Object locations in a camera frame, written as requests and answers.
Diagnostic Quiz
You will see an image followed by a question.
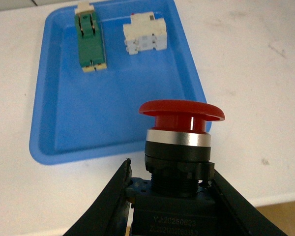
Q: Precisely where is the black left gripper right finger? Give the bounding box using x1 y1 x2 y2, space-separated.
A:
203 161 286 236

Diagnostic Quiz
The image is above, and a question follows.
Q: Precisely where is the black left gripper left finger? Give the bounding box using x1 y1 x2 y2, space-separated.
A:
65 159 131 236

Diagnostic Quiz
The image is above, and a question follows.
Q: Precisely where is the red emergency stop button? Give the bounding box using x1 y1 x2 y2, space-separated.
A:
127 100 248 236

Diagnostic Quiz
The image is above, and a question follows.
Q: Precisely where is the blue plastic tray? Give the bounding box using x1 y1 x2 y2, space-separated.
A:
29 0 206 165

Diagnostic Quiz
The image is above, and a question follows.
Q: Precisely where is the white circuit breaker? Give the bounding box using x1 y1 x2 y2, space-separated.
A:
123 12 167 55

